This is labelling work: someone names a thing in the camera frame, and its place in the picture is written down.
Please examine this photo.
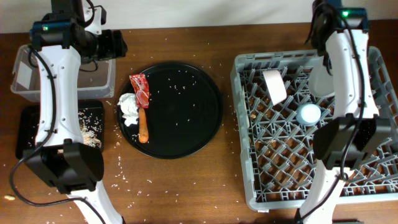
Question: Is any black rectangular tray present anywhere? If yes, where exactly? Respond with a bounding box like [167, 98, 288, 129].
[15, 100, 104, 159]

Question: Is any grey dishwasher rack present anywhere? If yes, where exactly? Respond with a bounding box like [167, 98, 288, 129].
[230, 46, 397, 212]

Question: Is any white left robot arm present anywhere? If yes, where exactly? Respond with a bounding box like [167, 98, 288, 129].
[22, 1, 127, 223]

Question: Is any white tissue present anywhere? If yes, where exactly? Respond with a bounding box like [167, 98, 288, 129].
[118, 93, 139, 126]

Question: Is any orange carrot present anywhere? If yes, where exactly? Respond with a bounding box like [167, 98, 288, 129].
[139, 108, 149, 143]

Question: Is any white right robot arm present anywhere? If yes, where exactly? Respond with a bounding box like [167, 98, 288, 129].
[295, 1, 392, 223]

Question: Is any peanut on table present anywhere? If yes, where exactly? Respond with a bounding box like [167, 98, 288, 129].
[4, 195, 16, 200]

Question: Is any round black tray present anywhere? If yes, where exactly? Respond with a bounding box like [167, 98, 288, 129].
[117, 62, 223, 159]

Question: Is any rice and food waste pile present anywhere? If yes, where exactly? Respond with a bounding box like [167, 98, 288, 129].
[79, 118, 102, 149]

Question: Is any light blue plastic cup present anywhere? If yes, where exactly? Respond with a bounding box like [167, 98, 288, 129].
[296, 104, 321, 126]

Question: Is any grey round plate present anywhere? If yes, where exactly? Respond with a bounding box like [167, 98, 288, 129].
[308, 56, 335, 98]

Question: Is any red snack wrapper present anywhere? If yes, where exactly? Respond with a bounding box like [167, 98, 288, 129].
[129, 73, 150, 109]

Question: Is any clear plastic bin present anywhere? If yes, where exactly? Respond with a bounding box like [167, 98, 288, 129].
[10, 45, 116, 102]

